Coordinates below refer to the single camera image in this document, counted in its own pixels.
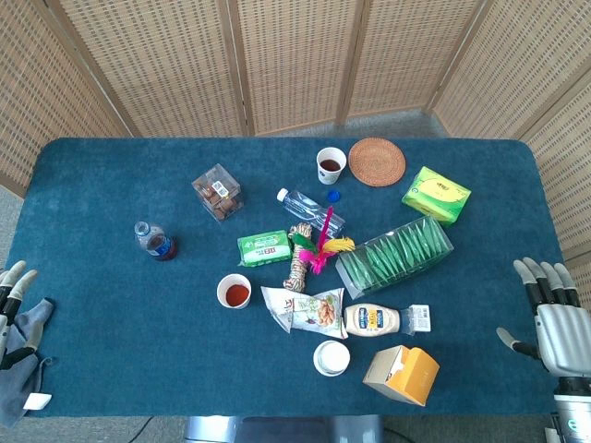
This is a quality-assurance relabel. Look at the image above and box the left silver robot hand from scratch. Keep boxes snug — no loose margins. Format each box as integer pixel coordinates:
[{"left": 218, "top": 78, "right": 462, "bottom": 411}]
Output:
[{"left": 0, "top": 259, "right": 39, "bottom": 370}]

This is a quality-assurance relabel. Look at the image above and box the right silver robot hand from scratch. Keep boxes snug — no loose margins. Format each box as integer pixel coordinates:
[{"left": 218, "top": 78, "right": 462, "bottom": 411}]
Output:
[{"left": 496, "top": 257, "right": 591, "bottom": 377}]

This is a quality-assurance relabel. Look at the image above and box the small dark soda bottle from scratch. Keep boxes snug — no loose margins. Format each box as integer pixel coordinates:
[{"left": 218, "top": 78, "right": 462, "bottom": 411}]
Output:
[{"left": 134, "top": 220, "right": 179, "bottom": 263}]

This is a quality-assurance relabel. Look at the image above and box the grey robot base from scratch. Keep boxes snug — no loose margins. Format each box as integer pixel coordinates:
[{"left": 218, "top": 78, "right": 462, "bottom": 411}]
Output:
[{"left": 184, "top": 414, "right": 384, "bottom": 443}]

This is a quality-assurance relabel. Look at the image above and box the mayonnaise squeeze bottle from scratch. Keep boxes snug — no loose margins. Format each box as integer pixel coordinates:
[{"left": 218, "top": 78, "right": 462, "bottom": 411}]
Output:
[{"left": 344, "top": 303, "right": 433, "bottom": 337}]

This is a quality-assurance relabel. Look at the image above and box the paper cup with red liquid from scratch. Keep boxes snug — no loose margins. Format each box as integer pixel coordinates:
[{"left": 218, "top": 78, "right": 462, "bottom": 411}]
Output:
[{"left": 216, "top": 272, "right": 253, "bottom": 310}]

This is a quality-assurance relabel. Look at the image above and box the paper cup with dark drink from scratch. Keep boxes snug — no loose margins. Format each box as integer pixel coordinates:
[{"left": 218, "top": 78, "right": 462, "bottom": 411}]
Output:
[{"left": 316, "top": 146, "right": 347, "bottom": 186}]

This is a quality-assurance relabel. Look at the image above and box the clear plastic water bottle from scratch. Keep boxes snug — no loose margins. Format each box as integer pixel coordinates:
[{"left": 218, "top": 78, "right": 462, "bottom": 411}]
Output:
[{"left": 276, "top": 186, "right": 346, "bottom": 240}]

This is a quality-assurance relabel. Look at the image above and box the blue table cloth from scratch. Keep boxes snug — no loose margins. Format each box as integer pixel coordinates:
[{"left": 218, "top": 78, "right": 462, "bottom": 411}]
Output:
[{"left": 4, "top": 137, "right": 578, "bottom": 419}]

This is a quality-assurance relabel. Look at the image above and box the orange cardboard box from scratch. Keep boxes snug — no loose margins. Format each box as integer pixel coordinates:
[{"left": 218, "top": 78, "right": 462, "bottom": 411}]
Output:
[{"left": 362, "top": 344, "right": 440, "bottom": 408}]

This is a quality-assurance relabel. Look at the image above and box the clear box of green sachets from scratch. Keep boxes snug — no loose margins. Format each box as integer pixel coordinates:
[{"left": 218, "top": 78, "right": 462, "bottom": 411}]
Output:
[{"left": 334, "top": 214, "right": 455, "bottom": 300}]

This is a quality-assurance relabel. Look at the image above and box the green yellow tissue box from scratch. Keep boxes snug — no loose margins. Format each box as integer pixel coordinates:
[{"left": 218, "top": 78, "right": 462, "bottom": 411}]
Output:
[{"left": 401, "top": 166, "right": 473, "bottom": 227}]

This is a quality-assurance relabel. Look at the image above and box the clear box of brown snacks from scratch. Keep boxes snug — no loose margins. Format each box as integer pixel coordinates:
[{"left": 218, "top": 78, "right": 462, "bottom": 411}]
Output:
[{"left": 191, "top": 162, "right": 245, "bottom": 223}]

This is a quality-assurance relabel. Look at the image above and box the stack of upturned paper cups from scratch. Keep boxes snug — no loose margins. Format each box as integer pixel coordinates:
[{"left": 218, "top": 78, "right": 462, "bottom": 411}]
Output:
[{"left": 312, "top": 340, "right": 352, "bottom": 377}]

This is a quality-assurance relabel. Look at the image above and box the green tissue pack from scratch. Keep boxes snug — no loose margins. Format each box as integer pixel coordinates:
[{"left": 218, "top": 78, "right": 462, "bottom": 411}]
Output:
[{"left": 236, "top": 229, "right": 294, "bottom": 268}]

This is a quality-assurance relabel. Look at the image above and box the white nut snack bag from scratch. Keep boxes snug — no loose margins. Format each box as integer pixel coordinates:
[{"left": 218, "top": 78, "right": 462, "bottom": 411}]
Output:
[{"left": 259, "top": 285, "right": 349, "bottom": 341}]

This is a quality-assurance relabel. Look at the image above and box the round woven rattan coaster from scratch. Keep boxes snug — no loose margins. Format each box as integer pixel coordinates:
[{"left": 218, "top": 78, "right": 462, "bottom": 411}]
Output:
[{"left": 347, "top": 137, "right": 407, "bottom": 188}]

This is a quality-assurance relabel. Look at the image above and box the colourful feather shuttlecock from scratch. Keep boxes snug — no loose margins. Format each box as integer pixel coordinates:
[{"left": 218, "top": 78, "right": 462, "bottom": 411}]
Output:
[{"left": 292, "top": 205, "right": 356, "bottom": 276}]

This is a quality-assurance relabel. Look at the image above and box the bamboo folding screen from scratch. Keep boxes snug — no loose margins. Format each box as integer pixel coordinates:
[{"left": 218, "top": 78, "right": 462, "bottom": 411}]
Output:
[{"left": 0, "top": 0, "right": 591, "bottom": 264}]

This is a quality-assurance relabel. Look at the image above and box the black floor cable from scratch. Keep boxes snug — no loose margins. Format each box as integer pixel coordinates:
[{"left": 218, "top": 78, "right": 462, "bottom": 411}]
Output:
[{"left": 127, "top": 416, "right": 156, "bottom": 443}]

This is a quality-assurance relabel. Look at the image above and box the bundle of twisted rope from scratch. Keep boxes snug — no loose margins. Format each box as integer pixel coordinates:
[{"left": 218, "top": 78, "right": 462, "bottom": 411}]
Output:
[{"left": 282, "top": 221, "right": 315, "bottom": 293}]

